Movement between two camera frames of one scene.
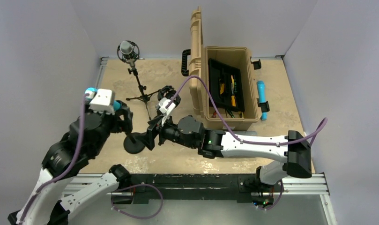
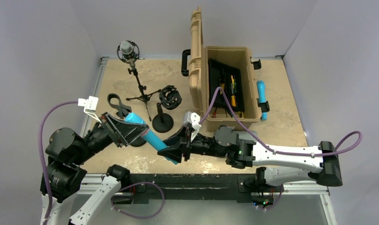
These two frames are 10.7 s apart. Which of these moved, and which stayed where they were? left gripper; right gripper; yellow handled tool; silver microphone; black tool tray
Moved: left gripper; right gripper
Stayed: black tool tray; silver microphone; yellow handled tool
